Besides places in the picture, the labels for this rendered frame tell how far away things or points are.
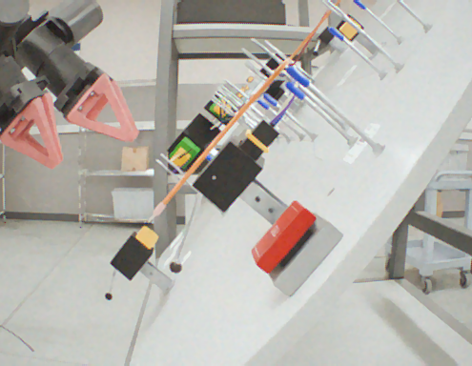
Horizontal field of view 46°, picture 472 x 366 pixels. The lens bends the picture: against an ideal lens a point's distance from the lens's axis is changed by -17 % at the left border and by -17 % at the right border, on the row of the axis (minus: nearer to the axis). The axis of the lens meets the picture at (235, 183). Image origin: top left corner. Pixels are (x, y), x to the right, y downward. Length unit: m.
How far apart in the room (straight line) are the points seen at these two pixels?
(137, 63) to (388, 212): 7.85
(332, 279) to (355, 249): 0.02
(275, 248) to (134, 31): 7.89
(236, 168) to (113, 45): 7.70
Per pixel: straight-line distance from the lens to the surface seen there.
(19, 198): 8.53
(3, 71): 0.68
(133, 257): 0.99
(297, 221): 0.43
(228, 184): 0.62
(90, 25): 0.80
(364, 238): 0.41
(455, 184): 4.54
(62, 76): 0.74
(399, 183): 0.41
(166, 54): 1.63
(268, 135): 0.62
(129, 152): 7.63
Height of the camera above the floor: 1.18
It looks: 5 degrees down
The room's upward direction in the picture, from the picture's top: straight up
